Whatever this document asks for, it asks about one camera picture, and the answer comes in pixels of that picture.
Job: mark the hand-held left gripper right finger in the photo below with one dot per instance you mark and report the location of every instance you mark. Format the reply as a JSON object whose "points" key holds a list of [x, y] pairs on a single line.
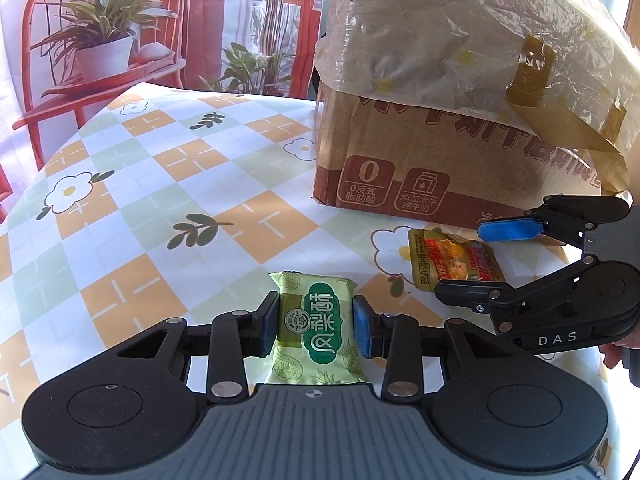
{"points": [[362, 327]]}

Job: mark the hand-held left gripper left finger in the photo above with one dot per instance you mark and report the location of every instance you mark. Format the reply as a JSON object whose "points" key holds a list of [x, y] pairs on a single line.
{"points": [[267, 322]]}

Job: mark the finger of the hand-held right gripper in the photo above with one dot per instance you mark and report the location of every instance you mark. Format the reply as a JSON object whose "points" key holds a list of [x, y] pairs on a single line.
{"points": [[470, 292], [505, 230]]}

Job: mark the yellow red snack packet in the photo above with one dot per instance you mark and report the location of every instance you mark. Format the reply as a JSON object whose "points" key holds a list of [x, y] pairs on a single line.
{"points": [[450, 260]]}

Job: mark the green snack packet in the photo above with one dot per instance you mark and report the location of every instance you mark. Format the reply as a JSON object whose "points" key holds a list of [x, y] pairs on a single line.
{"points": [[315, 325]]}

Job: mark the person's right hand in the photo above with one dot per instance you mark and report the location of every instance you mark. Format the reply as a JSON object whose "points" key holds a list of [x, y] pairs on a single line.
{"points": [[617, 355]]}

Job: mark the checked floral tablecloth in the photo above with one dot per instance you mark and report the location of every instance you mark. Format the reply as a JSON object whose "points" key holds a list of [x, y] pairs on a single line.
{"points": [[150, 210]]}

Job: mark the cardboard box with plastic bag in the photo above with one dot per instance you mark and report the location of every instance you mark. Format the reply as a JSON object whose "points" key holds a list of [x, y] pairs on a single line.
{"points": [[450, 35]]}

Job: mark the printed backdrop cloth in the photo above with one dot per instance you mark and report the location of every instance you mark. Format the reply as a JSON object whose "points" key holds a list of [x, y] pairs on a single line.
{"points": [[210, 10]]}

